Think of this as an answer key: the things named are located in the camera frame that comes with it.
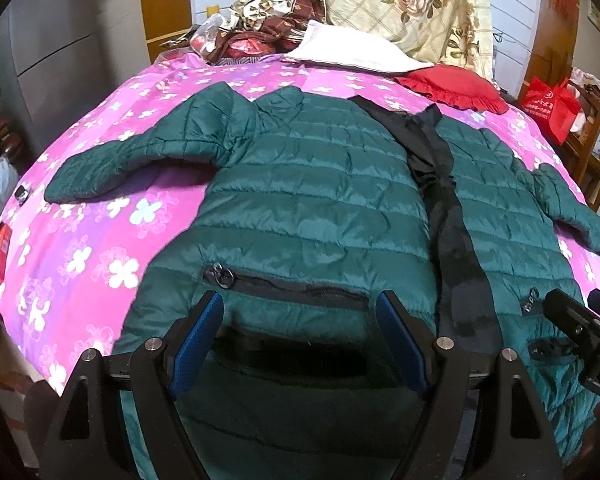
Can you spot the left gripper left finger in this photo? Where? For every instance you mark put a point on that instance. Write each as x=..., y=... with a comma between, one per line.
x=87, y=438

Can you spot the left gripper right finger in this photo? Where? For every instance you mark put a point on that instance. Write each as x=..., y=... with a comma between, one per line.
x=481, y=419

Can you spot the dark green puffer jacket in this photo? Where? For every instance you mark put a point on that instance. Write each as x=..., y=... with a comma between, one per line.
x=317, y=206

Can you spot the wooden shelf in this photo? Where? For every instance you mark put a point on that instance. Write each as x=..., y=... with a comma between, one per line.
x=581, y=150

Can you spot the red gift bag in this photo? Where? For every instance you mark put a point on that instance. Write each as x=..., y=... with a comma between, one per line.
x=554, y=109

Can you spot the small black device on bed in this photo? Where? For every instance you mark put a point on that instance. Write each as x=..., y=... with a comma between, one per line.
x=22, y=194

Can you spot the red ruffled pillow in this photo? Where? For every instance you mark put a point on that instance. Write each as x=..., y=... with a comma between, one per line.
x=455, y=87

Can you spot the cream rose-print quilt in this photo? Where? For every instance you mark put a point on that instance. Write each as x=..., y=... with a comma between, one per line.
x=453, y=32

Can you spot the white pillow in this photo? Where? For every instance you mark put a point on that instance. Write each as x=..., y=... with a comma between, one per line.
x=326, y=44

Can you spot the brown patterned blanket pile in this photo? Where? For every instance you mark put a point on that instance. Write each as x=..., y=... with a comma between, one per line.
x=250, y=29

